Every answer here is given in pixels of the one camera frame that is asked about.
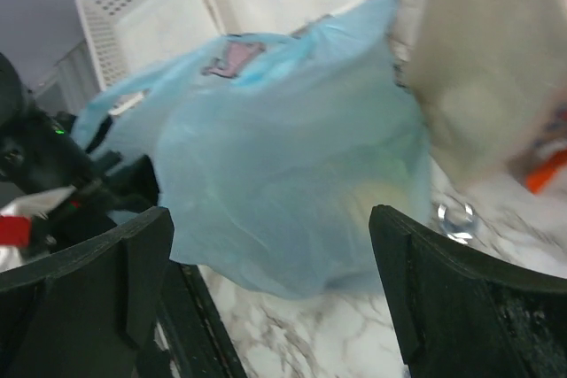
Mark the silver open-end wrench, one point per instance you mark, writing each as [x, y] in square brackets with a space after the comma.
[458, 223]

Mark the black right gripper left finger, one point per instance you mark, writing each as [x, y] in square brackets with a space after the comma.
[88, 310]

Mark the blue plastic grocery bag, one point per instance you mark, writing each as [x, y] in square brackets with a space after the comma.
[270, 151]

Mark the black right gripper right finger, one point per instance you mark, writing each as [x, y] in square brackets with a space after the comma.
[458, 312]

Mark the beige canvas tote bag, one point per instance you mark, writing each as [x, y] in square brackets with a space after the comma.
[490, 76]

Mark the white perforated basket front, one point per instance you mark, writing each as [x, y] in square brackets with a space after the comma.
[125, 36]

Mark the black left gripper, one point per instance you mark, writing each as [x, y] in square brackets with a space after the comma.
[38, 155]

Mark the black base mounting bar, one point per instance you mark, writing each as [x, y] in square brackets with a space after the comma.
[189, 329]

